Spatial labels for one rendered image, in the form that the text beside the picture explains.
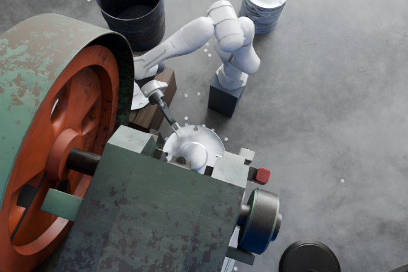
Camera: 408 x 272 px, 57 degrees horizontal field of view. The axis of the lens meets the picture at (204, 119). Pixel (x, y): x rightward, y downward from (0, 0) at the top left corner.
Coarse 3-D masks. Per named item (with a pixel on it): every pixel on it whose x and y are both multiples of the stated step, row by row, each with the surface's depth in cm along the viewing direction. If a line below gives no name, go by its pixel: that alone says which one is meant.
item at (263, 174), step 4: (260, 168) 175; (264, 168) 175; (260, 172) 174; (264, 172) 175; (268, 172) 175; (256, 176) 174; (260, 176) 174; (264, 176) 174; (268, 176) 174; (260, 180) 173; (264, 180) 174
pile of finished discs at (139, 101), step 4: (136, 84) 226; (136, 88) 225; (136, 92) 225; (140, 92) 225; (136, 96) 225; (140, 96) 225; (132, 100) 224; (136, 100) 224; (140, 100) 224; (144, 100) 224; (148, 100) 224; (132, 104) 223; (136, 104) 223; (140, 104) 224; (144, 104) 223; (132, 108) 223; (136, 108) 223; (140, 108) 223
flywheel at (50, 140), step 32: (96, 64) 113; (64, 96) 110; (96, 96) 132; (32, 128) 88; (64, 128) 114; (96, 128) 142; (32, 160) 101; (64, 160) 113; (0, 224) 87; (32, 224) 113; (64, 224) 132; (0, 256) 92; (32, 256) 112
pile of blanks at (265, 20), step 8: (248, 0) 246; (240, 8) 274; (248, 8) 255; (256, 8) 247; (264, 8) 244; (272, 8) 244; (280, 8) 251; (240, 16) 275; (248, 16) 261; (256, 16) 255; (264, 16) 252; (272, 16) 254; (256, 24) 264; (264, 24) 264; (272, 24) 267; (256, 32) 275; (264, 32) 275
